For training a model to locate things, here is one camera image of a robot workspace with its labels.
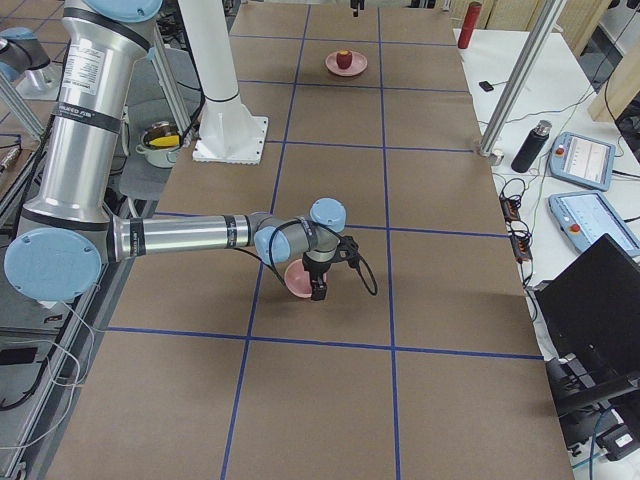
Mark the white pot with corn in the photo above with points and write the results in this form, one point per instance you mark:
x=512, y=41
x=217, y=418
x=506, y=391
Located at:
x=160, y=144

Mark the black water bottle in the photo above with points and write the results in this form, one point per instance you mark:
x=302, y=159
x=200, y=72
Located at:
x=531, y=147

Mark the red cylinder bottle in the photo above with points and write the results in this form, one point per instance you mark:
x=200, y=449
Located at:
x=469, y=24

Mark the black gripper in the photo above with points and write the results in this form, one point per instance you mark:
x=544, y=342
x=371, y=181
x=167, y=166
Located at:
x=316, y=270

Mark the pink bowl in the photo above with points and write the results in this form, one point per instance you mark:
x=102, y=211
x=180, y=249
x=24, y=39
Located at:
x=297, y=280

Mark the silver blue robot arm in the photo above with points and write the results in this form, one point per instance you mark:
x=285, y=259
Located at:
x=65, y=233

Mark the aluminium frame post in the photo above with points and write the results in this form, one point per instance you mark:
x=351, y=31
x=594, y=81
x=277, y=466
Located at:
x=525, y=62

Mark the far blue teach pendant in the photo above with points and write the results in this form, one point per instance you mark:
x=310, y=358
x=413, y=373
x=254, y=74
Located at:
x=582, y=161

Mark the pink plate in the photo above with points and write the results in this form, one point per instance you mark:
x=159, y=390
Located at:
x=358, y=66

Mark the white camera pedestal column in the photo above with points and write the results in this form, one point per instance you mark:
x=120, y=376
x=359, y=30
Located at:
x=207, y=33

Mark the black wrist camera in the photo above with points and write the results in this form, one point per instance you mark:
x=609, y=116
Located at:
x=348, y=251

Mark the small black puck device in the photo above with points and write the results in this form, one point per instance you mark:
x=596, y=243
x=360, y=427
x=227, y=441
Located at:
x=486, y=86

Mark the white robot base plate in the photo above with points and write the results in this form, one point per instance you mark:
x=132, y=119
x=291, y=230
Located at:
x=233, y=141

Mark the black orange usb hub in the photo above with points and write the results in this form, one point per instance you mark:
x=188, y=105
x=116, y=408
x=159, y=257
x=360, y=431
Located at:
x=510, y=207

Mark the near blue teach pendant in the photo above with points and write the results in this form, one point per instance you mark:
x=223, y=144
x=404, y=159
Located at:
x=586, y=216

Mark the red yellow apple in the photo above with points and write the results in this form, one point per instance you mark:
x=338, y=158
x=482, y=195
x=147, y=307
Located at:
x=344, y=59

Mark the blue teach pendant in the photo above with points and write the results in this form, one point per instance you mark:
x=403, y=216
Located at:
x=586, y=216
x=582, y=161

